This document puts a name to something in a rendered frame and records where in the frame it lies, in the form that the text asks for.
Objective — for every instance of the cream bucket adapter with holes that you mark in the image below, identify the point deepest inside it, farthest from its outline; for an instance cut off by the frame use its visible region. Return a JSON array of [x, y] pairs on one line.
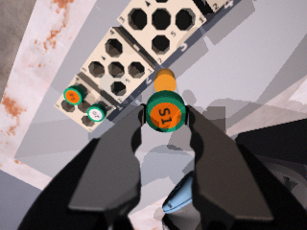
[[162, 14], [117, 78]]

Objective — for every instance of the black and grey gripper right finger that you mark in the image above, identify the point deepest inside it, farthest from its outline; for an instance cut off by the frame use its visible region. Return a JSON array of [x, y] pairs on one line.
[[231, 185]]

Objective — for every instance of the grey bench mat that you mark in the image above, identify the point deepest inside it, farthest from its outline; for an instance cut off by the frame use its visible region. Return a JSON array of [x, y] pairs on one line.
[[255, 52]]

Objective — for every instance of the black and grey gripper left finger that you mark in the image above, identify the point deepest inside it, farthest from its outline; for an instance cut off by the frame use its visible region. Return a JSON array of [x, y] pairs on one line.
[[102, 181]]

